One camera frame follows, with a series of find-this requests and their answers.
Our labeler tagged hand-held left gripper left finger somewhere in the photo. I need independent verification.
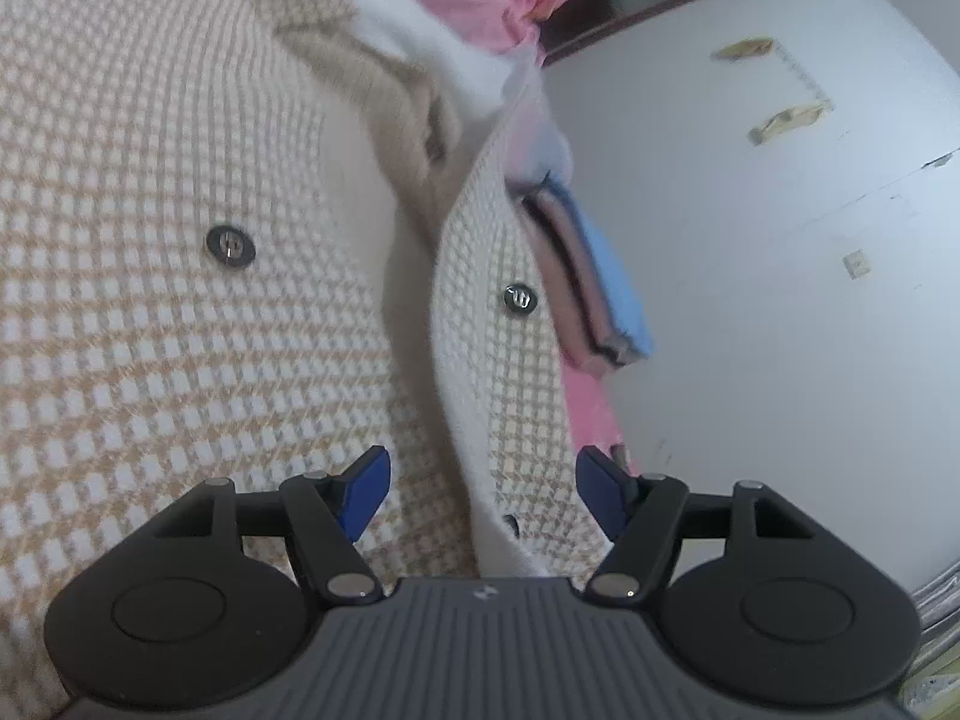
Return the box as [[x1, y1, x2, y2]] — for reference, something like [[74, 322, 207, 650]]
[[150, 446, 392, 605]]

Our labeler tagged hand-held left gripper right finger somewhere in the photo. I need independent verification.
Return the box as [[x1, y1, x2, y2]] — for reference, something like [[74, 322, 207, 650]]
[[576, 444, 818, 605]]

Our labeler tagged beige white houndstooth jacket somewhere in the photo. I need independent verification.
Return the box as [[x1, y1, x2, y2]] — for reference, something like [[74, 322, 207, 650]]
[[0, 0, 578, 720]]

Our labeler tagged pink floral bed sheet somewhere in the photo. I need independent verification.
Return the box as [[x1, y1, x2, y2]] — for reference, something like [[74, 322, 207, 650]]
[[562, 360, 627, 473]]

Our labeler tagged pale pink folded garment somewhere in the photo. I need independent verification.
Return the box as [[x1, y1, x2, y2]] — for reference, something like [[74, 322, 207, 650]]
[[521, 195, 623, 380]]

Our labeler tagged grey striped cloth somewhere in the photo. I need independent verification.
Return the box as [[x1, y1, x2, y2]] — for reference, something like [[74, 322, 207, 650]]
[[911, 562, 960, 635]]

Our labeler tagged pink patterned quilt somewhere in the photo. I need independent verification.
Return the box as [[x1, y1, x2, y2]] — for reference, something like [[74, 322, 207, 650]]
[[352, 0, 612, 188]]

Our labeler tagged yellow wall decoration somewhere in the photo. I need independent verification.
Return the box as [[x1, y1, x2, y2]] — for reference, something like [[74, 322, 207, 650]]
[[748, 101, 832, 145], [712, 36, 773, 61]]

